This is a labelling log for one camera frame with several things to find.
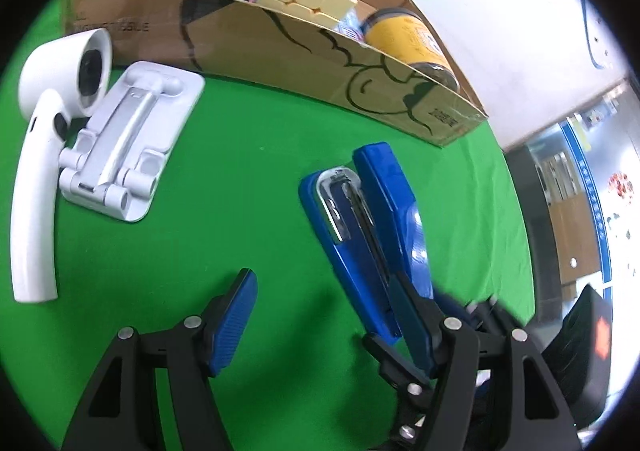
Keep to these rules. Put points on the green table cloth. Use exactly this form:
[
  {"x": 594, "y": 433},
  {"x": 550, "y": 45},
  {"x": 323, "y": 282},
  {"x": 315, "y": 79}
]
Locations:
[{"x": 300, "y": 379}]

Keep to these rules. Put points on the yellow label tea jar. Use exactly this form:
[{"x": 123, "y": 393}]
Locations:
[{"x": 401, "y": 34}]

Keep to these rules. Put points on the brown cardboard box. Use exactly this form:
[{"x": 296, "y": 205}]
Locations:
[{"x": 242, "y": 40}]

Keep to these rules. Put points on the white folding phone stand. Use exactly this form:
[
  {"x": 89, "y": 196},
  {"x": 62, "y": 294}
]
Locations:
[{"x": 116, "y": 162}]

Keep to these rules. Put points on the white handheld fan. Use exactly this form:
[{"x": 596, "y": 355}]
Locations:
[{"x": 61, "y": 81}]

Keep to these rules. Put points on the glass door with blue strip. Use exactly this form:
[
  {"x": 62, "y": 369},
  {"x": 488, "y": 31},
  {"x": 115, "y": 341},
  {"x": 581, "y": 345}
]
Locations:
[{"x": 578, "y": 186}]

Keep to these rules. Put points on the cartoon board game box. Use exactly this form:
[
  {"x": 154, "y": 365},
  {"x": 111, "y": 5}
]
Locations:
[{"x": 349, "y": 25}]

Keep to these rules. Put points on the blue stapler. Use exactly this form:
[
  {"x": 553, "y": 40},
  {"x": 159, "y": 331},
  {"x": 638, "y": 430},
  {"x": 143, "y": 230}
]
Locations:
[{"x": 367, "y": 220}]

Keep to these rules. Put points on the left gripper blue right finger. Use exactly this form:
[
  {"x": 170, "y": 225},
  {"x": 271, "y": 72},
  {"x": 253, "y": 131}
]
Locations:
[{"x": 493, "y": 390}]

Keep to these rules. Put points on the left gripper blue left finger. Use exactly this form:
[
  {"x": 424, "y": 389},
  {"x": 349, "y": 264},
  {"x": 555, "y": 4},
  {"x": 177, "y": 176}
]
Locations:
[{"x": 118, "y": 409}]

